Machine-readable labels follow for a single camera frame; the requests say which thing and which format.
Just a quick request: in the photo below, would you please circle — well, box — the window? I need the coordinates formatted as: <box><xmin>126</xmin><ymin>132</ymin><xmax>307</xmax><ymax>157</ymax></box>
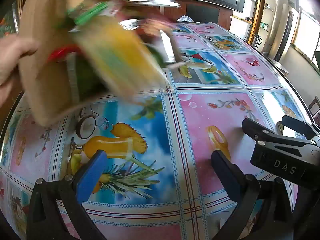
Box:
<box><xmin>292</xmin><ymin>0</ymin><xmax>320</xmax><ymax>63</ymax></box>

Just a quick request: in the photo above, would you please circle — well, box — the wooden side chair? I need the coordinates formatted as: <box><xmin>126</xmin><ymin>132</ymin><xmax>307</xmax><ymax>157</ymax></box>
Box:
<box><xmin>308</xmin><ymin>97</ymin><xmax>320</xmax><ymax>124</ymax></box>

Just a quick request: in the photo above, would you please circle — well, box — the dark kettle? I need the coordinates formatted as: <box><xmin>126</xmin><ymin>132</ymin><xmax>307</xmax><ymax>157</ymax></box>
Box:
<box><xmin>253</xmin><ymin>34</ymin><xmax>264</xmax><ymax>48</ymax></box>

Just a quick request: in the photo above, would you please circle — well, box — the standing air conditioner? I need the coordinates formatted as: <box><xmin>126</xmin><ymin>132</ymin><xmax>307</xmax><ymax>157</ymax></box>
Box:
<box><xmin>274</xmin><ymin>2</ymin><xmax>300</xmax><ymax>63</ymax></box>

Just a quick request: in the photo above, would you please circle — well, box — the silver snack packet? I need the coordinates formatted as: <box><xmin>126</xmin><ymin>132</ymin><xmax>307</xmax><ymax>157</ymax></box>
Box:
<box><xmin>119</xmin><ymin>0</ymin><xmax>182</xmax><ymax>8</ymax></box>

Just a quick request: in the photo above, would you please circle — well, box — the cardboard box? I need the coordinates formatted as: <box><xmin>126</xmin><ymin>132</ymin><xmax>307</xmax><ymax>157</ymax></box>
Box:
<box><xmin>17</xmin><ymin>0</ymin><xmax>140</xmax><ymax>128</ymax></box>

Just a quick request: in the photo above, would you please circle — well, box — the wooden television cabinet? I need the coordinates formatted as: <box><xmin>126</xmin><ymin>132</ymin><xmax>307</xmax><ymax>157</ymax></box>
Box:
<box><xmin>162</xmin><ymin>0</ymin><xmax>234</xmax><ymax>30</ymax></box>

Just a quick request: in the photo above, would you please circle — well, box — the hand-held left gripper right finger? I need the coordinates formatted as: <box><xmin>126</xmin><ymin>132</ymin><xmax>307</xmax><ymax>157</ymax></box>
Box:
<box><xmin>211</xmin><ymin>150</ymin><xmax>294</xmax><ymax>240</ymax></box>

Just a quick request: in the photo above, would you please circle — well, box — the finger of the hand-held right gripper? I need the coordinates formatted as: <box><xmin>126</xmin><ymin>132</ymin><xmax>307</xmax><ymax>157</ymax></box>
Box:
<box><xmin>281</xmin><ymin>115</ymin><xmax>320</xmax><ymax>143</ymax></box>
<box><xmin>242</xmin><ymin>118</ymin><xmax>318</xmax><ymax>153</ymax></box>

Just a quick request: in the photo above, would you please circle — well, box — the yellow cracker packet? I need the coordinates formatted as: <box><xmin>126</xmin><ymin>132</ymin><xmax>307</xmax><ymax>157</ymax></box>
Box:
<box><xmin>72</xmin><ymin>22</ymin><xmax>170</xmax><ymax>103</ymax></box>

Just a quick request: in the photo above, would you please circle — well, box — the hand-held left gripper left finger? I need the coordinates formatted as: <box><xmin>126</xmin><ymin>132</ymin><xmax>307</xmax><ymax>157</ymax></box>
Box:
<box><xmin>26</xmin><ymin>149</ymin><xmax>108</xmax><ymax>240</ymax></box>

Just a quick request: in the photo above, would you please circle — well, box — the fruit print tablecloth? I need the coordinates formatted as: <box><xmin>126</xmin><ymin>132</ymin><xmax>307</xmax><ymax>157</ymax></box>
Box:
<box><xmin>0</xmin><ymin>22</ymin><xmax>315</xmax><ymax>240</ymax></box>

